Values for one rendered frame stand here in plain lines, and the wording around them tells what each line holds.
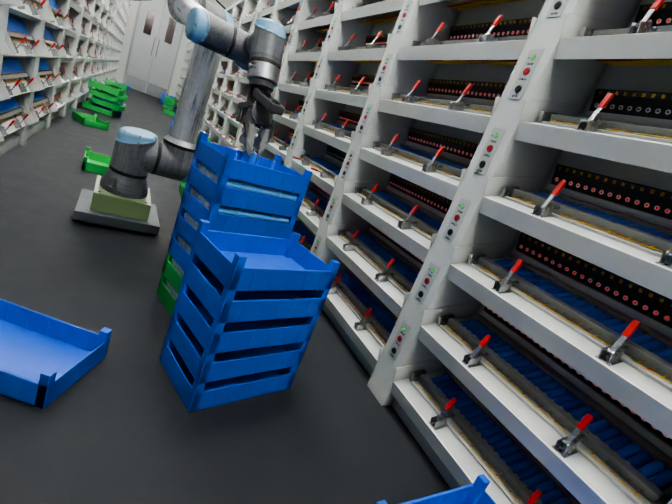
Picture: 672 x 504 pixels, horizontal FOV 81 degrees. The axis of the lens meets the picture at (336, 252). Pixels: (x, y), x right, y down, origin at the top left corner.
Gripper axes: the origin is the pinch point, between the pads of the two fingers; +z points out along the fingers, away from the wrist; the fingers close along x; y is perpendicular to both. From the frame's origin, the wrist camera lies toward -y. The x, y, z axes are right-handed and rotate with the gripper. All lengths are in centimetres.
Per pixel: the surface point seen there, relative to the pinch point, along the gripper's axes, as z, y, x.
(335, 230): 19, 19, -58
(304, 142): -24, 77, -80
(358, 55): -60, 33, -66
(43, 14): -63, 176, 29
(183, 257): 34.2, 14.5, 9.4
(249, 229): 22.3, 2.6, -4.3
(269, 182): 7.2, -1.4, -5.8
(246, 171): 5.7, -1.7, 2.7
